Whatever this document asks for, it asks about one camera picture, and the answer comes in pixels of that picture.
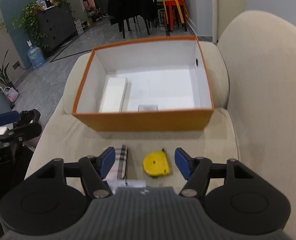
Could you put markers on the white paper card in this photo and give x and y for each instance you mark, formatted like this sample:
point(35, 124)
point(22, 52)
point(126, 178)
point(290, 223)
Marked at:
point(128, 184)

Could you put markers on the pink woven bag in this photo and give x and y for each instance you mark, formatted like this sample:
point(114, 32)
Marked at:
point(11, 94)

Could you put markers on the plaid glasses case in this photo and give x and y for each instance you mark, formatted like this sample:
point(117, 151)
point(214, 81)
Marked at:
point(120, 163)

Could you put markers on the small green potted plant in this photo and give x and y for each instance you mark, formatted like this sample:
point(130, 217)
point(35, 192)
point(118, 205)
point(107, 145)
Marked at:
point(61, 0)

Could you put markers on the small clear plastic case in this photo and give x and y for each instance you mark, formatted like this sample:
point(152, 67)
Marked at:
point(148, 108)

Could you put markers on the white flat box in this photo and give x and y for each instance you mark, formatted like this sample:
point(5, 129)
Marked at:
point(112, 93)

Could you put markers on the red plastic stool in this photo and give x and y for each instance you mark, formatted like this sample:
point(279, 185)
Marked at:
point(174, 10)

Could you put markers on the black chair with jacket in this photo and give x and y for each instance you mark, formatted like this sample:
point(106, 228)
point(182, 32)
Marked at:
point(130, 2)

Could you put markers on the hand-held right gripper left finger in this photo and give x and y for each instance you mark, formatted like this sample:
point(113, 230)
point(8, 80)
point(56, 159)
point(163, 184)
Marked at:
point(107, 162)

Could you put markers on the dark grey dresser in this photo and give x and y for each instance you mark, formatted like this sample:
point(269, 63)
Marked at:
point(55, 27)

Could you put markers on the black trash bag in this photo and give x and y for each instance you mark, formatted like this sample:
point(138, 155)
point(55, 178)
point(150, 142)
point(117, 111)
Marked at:
point(27, 117)

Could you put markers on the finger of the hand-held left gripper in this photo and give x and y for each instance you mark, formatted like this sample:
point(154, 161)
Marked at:
point(5, 118)
point(25, 131)

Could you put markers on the small blue water jug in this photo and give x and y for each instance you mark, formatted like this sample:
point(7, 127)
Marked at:
point(40, 1)

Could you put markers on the pink gift bag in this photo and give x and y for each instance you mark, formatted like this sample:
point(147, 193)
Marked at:
point(89, 7)

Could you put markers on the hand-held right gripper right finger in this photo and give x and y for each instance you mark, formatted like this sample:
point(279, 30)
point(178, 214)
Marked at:
point(183, 162)

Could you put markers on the long-leaf potted plant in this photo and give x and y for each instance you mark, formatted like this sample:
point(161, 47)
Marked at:
point(1, 73)

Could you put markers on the yellow tape measure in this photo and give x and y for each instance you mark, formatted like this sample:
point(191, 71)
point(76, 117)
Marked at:
point(156, 164)

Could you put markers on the orange cardboard box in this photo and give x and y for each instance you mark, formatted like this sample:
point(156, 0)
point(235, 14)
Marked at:
point(143, 121)

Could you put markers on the large blue water jug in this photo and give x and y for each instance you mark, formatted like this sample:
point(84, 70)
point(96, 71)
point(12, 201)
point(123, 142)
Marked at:
point(36, 57)

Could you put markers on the wall power socket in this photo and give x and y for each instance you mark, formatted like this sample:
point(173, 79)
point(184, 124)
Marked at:
point(16, 65)

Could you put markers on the white carton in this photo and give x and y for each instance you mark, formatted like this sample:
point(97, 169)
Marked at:
point(79, 26)

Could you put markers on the trailing green potted plant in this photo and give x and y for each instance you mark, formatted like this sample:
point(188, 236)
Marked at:
point(30, 21)

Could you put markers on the beige sofa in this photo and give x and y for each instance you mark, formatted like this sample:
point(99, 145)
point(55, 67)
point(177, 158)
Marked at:
point(263, 92)

